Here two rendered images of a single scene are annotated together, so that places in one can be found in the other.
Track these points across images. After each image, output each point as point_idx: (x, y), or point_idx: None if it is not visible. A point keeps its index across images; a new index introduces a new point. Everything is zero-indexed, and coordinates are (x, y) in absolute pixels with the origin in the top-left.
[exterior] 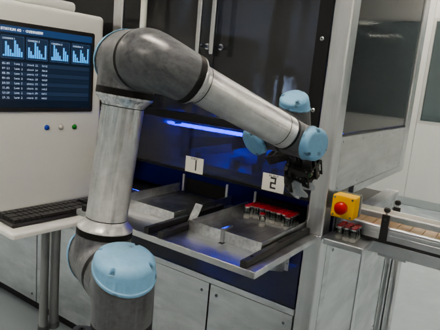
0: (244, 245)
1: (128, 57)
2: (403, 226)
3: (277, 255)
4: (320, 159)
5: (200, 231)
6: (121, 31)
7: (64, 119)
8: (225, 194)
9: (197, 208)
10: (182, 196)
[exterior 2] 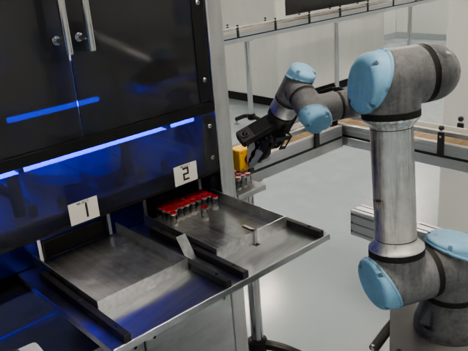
0: (273, 230)
1: (456, 74)
2: None
3: None
4: (221, 125)
5: (230, 251)
6: (410, 53)
7: None
8: (108, 224)
9: (183, 240)
10: (73, 263)
